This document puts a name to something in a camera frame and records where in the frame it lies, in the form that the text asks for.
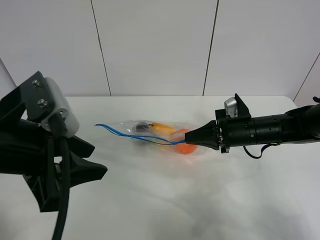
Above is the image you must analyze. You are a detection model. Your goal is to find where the clear zip bag blue seal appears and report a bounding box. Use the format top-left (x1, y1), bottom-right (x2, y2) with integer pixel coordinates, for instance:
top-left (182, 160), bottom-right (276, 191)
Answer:
top-left (92, 120), bottom-right (218, 165)

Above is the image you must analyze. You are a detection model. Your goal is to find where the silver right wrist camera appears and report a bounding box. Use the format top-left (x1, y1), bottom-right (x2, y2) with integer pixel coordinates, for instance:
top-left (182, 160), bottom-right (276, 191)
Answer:
top-left (224, 97), bottom-right (238, 118)

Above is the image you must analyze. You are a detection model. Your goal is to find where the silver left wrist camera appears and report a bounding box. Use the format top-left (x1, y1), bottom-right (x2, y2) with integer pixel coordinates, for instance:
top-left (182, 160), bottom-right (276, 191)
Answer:
top-left (40, 77), bottom-right (79, 138)

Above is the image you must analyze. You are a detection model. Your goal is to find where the orange fruit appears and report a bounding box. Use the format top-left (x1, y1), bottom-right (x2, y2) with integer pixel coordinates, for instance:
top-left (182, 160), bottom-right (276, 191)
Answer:
top-left (171, 128), bottom-right (198, 155)

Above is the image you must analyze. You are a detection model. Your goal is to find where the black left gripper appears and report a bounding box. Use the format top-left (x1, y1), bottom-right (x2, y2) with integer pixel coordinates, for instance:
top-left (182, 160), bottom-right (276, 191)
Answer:
top-left (0, 71), bottom-right (108, 213)

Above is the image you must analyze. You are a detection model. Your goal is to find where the purple eggplant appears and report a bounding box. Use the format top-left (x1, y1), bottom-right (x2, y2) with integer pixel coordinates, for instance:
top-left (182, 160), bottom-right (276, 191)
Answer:
top-left (131, 121), bottom-right (153, 146)

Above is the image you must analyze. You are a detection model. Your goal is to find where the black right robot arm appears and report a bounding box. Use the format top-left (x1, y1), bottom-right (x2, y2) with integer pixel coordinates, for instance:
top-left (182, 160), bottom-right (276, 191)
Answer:
top-left (184, 94), bottom-right (320, 154)

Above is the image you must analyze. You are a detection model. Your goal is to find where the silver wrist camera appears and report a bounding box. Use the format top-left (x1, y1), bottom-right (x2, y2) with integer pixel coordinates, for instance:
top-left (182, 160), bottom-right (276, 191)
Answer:
top-left (224, 97), bottom-right (238, 118)
top-left (40, 77), bottom-right (79, 138)

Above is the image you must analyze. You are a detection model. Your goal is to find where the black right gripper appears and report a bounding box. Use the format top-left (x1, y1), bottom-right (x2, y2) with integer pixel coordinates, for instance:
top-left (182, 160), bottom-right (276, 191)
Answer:
top-left (184, 94), bottom-right (252, 154)

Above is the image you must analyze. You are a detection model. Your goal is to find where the yellow pear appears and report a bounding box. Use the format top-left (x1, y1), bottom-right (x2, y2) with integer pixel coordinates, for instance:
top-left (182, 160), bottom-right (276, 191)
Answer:
top-left (149, 122), bottom-right (176, 137)

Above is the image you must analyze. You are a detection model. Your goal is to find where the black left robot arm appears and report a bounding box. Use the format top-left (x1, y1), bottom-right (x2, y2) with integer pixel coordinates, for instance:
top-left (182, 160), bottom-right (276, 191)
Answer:
top-left (0, 72), bottom-right (108, 213)

